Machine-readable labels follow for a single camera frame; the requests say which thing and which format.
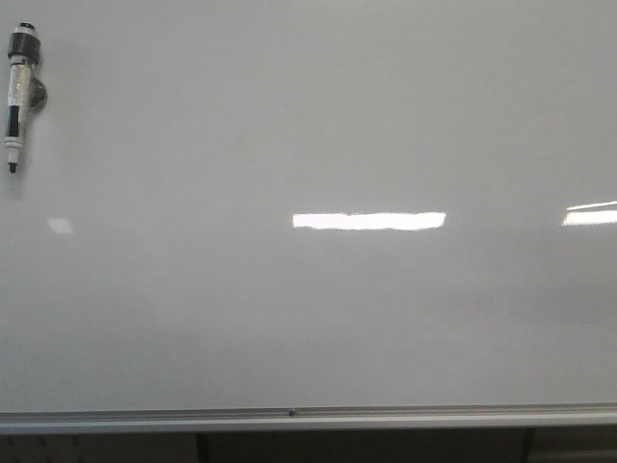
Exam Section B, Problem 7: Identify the black white whiteboard marker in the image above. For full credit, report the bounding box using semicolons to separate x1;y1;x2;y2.
5;22;47;174

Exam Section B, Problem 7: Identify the white whiteboard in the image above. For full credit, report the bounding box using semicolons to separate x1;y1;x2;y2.
1;1;616;412

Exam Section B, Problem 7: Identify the aluminium whiteboard tray rail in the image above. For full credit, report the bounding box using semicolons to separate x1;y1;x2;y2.
1;402;616;436

